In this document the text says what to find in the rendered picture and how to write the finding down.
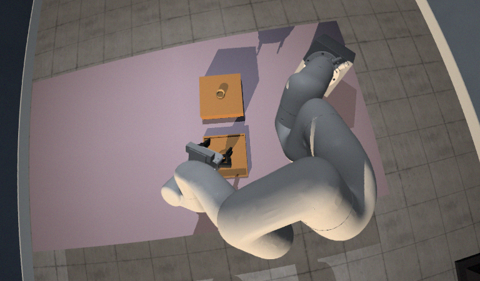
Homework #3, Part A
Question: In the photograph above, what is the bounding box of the orange flat tray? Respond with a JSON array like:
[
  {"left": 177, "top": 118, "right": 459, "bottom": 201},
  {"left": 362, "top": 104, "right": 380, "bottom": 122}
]
[{"left": 203, "top": 134, "right": 248, "bottom": 178}]

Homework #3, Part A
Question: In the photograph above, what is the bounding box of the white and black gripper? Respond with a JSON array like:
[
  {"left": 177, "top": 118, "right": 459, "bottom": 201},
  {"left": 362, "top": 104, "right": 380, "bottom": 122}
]
[{"left": 198, "top": 138, "right": 233, "bottom": 171}]

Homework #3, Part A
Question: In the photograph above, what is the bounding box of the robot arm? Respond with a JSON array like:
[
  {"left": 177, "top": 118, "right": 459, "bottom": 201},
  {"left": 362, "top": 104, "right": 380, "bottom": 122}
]
[{"left": 161, "top": 51, "right": 377, "bottom": 259}]

